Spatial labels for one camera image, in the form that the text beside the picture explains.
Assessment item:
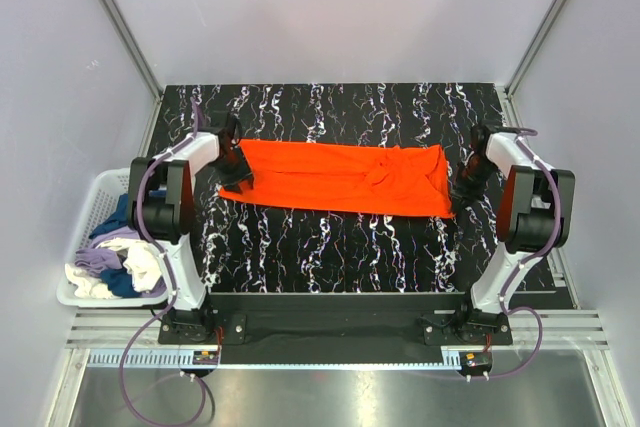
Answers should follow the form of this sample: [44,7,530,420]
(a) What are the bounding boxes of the orange t shirt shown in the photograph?
[219,139,454,219]

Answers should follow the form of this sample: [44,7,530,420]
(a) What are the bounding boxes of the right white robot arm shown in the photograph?
[451,124,575,316]

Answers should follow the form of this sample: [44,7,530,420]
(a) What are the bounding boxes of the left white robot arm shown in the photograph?
[127,112,254,312]

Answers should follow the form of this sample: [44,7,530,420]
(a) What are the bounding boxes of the black marble pattern mat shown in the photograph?
[149,83,504,293]

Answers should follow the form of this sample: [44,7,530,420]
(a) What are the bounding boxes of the white t shirt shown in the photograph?
[64,238,163,301]

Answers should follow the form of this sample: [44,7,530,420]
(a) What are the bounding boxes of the white plastic laundry basket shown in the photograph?
[56,167,168,309]

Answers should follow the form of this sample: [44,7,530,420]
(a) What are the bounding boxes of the navy blue t shirt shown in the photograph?
[75,194,159,298]

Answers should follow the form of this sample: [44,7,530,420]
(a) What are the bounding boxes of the right orange connector box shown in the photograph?
[462,351,493,370]

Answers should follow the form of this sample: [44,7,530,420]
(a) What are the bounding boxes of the orange connector box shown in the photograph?
[192,348,221,365]
[462,351,493,370]

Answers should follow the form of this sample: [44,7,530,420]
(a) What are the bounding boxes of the lavender t shirt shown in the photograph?
[73,224,171,298]

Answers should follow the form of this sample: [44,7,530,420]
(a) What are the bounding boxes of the left orange connector box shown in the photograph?
[192,348,221,365]

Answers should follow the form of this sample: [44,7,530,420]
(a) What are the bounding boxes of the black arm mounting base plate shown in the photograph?
[159,293,512,347]

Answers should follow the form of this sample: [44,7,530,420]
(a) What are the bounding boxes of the white slotted cable duct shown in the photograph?
[87,348,461,371]

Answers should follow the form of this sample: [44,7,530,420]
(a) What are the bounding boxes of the left aluminium frame post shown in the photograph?
[69,0,165,98]

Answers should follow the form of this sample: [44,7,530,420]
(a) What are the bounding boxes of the aluminium frame post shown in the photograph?
[69,0,165,98]
[504,0,569,99]

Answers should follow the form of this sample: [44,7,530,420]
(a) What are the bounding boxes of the right aluminium frame post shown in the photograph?
[504,0,569,99]

